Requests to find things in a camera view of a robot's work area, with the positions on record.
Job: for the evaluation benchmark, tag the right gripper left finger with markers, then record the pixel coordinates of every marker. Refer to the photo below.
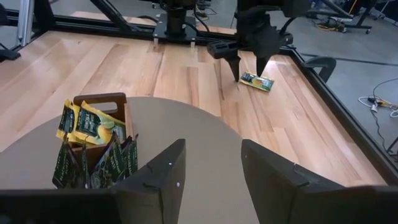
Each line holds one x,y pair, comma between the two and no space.
161,193

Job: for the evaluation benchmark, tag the silver aluminium post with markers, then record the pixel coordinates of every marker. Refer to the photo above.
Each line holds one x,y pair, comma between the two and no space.
25,21

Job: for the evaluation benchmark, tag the black aluminium table frame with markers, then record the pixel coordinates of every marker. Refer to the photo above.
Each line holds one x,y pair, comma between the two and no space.
342,124

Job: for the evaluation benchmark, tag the round grey mat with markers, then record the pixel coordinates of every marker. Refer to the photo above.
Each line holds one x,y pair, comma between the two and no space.
186,124

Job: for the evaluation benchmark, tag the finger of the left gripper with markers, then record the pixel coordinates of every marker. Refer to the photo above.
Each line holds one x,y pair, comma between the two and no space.
262,63
235,68

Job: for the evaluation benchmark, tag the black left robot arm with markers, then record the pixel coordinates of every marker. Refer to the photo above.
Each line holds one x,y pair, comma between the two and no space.
175,18

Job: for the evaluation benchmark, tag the blackcurrant tea packet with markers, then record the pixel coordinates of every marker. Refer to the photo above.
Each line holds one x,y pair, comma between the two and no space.
109,168
131,155
84,174
63,168

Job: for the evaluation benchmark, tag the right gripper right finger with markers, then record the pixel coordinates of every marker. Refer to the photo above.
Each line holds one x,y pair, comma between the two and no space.
280,196

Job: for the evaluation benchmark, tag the wooden tea organizer box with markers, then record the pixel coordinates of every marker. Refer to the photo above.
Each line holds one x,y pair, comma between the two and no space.
99,98

